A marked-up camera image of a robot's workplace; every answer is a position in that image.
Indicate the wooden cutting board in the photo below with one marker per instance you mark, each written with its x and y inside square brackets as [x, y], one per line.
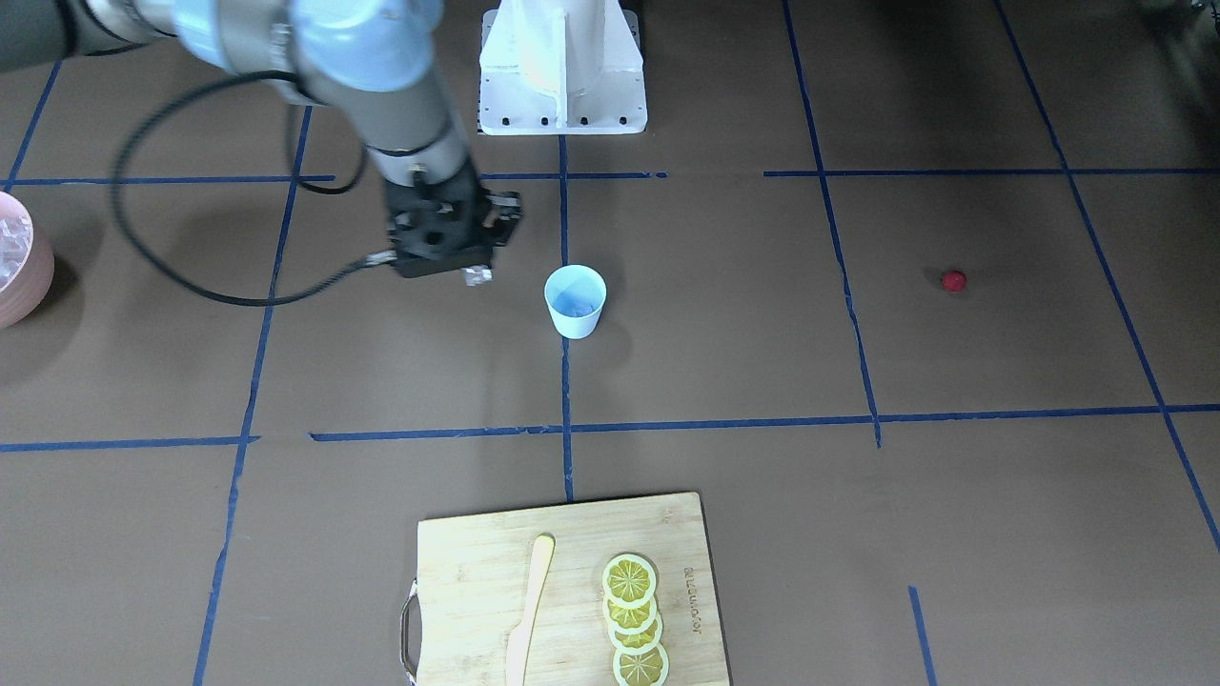
[469, 587]

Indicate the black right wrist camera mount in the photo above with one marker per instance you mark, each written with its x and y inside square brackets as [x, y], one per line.
[500, 218]

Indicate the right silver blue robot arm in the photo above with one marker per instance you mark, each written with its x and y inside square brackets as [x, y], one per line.
[374, 61]

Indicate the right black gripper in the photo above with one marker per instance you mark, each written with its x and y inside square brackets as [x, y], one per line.
[501, 213]

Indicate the lemon slice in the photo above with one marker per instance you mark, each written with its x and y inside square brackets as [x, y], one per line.
[649, 667]
[629, 581]
[635, 644]
[631, 621]

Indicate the clear ice cubes pile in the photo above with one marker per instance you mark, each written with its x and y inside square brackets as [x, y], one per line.
[16, 246]

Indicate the yellow plastic knife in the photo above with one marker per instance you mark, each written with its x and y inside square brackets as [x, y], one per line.
[520, 638]

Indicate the light blue cup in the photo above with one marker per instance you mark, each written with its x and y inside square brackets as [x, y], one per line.
[575, 296]

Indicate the white camera stand pillar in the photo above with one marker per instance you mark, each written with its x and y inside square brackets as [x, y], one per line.
[561, 68]

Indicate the pink bowl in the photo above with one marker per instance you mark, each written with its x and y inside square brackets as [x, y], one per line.
[32, 285]

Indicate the red strawberry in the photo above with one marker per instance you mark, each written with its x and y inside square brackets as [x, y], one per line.
[954, 281]

